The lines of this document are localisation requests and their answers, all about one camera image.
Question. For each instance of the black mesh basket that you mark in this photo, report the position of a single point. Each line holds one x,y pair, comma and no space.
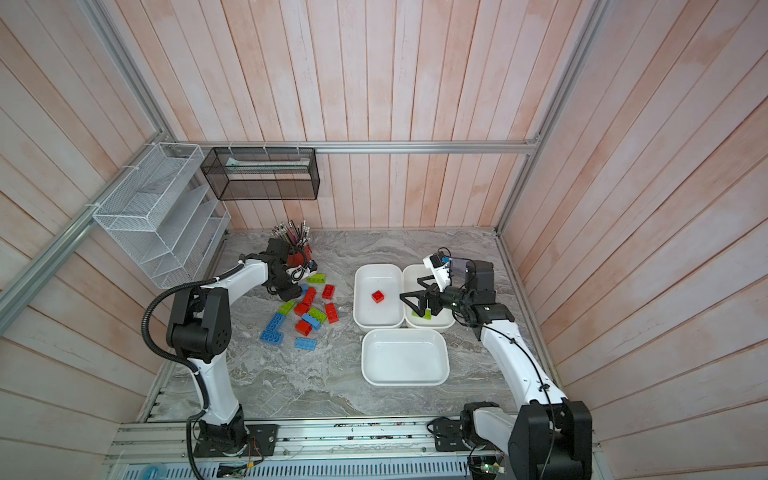
262,173

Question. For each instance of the blue long brick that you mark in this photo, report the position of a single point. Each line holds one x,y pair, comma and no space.
271,334

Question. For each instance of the red pencil cup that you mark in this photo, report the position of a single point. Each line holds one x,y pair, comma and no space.
298,256

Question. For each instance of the green brick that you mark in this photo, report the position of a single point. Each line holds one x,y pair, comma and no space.
316,279
287,307
427,315
317,314

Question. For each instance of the red brick low centre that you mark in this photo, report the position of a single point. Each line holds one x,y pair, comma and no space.
304,328

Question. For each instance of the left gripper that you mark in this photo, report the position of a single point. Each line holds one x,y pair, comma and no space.
291,293

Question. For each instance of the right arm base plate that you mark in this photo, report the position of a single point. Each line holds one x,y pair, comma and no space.
449,435

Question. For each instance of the aluminium front rail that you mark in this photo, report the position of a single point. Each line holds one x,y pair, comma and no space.
294,439

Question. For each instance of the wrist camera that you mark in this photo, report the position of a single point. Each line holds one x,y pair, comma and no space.
296,274
439,265

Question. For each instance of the white bin rear left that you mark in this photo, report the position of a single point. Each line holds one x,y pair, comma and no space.
388,314

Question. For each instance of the white bin front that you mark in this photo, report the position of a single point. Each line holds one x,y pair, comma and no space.
404,358

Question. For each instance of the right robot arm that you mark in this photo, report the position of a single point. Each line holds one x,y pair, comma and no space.
550,436

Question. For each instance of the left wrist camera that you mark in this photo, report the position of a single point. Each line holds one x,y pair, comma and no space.
296,274

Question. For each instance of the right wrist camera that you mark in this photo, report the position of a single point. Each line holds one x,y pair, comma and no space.
439,265

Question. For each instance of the white wire mesh shelf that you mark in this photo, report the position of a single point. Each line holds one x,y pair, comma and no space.
170,227

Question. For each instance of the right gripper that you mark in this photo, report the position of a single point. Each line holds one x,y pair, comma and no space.
435,296

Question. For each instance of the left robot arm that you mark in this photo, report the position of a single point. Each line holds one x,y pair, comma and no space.
200,330

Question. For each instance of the bundle of pencils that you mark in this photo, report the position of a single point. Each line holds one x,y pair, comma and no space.
295,234

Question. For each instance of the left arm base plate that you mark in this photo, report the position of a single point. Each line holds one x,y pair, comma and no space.
257,440

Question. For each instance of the blue brick centre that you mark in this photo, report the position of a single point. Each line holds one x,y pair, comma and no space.
316,325

